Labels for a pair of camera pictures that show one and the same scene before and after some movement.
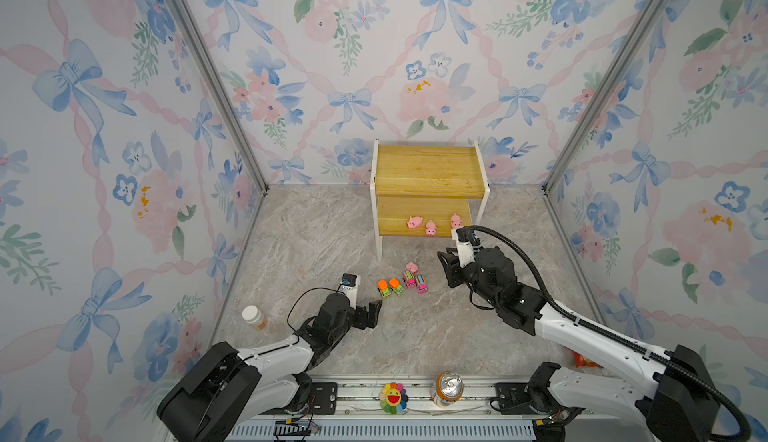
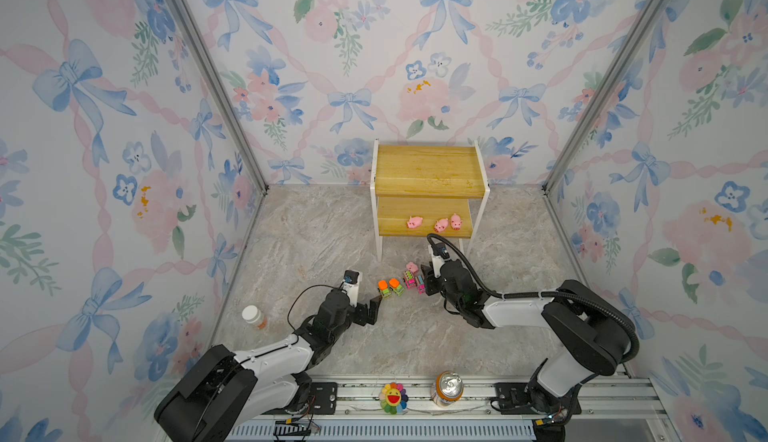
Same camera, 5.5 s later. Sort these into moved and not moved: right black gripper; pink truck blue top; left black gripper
Moved: right black gripper
Not moved: left black gripper; pink truck blue top
